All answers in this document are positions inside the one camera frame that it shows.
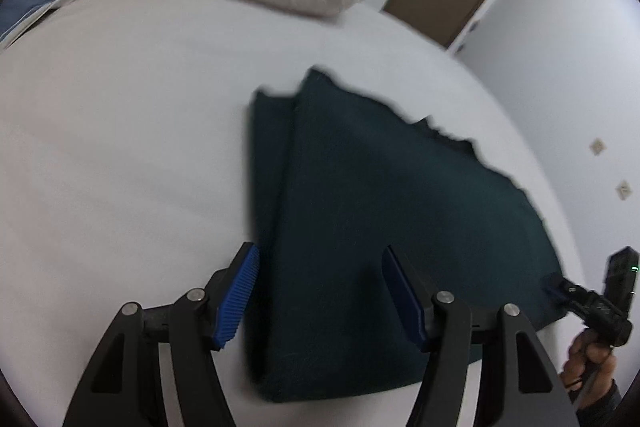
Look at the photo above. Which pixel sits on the person's right hand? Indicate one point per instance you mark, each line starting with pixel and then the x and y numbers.
pixel 590 362

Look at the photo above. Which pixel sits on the bed with white sheet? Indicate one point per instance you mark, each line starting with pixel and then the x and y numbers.
pixel 125 107

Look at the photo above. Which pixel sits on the dark green sweater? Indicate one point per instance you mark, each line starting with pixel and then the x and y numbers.
pixel 375 187

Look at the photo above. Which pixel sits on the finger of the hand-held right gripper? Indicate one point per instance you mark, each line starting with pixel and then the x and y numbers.
pixel 562 289

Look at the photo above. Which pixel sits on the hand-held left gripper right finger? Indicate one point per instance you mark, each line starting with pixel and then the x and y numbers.
pixel 402 302

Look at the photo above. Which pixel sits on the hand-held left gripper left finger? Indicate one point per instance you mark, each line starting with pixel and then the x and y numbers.
pixel 237 302

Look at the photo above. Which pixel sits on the beige wall socket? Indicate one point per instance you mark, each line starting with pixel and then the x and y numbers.
pixel 597 146
pixel 624 190

